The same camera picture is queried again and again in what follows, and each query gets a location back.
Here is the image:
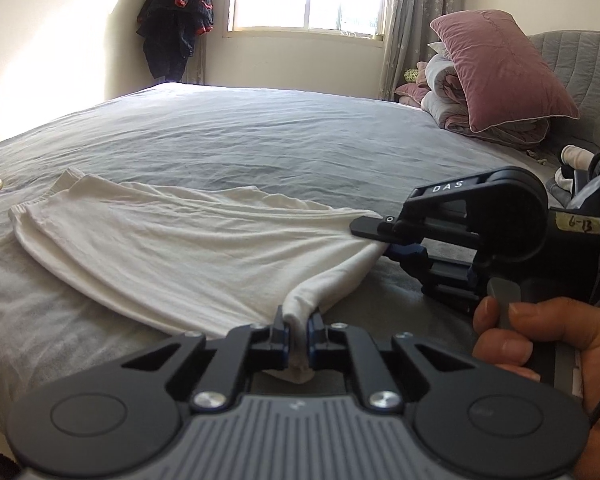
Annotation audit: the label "white and black cloth bundle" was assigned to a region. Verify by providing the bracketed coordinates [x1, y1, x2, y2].
[554, 144, 592, 188]

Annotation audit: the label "grey patterned curtain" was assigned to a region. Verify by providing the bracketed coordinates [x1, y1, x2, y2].
[380, 0, 468, 103]

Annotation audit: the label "dark hanging clothes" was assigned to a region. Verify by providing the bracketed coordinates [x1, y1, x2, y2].
[136, 0, 216, 83]

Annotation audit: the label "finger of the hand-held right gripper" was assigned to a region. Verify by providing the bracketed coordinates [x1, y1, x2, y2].
[349, 215, 403, 238]
[384, 243, 490, 315]

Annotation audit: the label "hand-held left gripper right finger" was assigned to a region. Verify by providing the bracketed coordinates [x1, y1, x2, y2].
[305, 312, 477, 413]

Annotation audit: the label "person's right hand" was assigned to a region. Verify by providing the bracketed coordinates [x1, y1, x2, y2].
[471, 296, 600, 461]

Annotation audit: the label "grey quilted headboard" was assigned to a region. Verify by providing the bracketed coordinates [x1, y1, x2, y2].
[527, 30, 600, 161]

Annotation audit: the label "white pants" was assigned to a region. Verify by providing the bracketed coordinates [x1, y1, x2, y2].
[8, 167, 388, 386]

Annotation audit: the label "grey bedsheet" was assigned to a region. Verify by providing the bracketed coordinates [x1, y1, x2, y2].
[0, 82, 561, 441]

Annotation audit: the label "folded white and pink quilt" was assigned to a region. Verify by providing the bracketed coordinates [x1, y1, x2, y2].
[420, 52, 551, 148]

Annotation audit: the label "large pink pillow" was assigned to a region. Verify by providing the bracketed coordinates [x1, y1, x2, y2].
[430, 9, 580, 134]

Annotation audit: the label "small pink pillow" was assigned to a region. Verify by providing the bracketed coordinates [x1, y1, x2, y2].
[394, 82, 431, 108]

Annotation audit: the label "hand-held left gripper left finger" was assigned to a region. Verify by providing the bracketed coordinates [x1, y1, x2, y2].
[121, 305, 289, 411]

